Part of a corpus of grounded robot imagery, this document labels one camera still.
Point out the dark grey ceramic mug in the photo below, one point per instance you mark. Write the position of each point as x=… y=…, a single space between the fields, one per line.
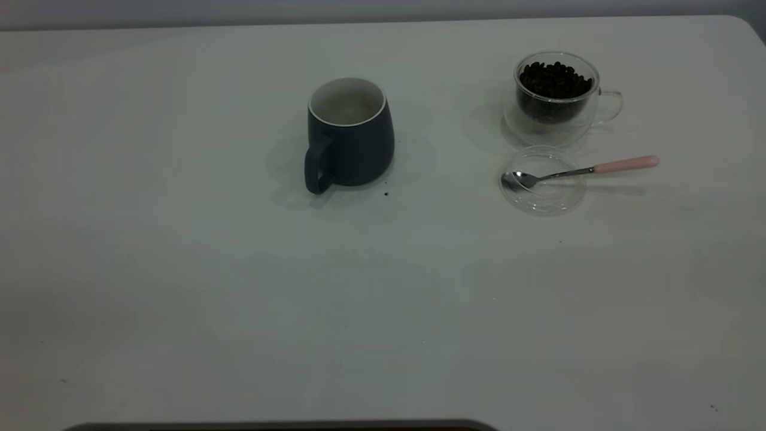
x=359 y=155

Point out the dark coffee beans pile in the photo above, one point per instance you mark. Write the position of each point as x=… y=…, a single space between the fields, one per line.
x=553 y=84

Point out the clear glass saucer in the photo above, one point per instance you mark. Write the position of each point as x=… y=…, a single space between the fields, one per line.
x=544 y=203

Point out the clear double-wall glass cup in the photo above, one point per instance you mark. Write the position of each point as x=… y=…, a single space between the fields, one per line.
x=568 y=134

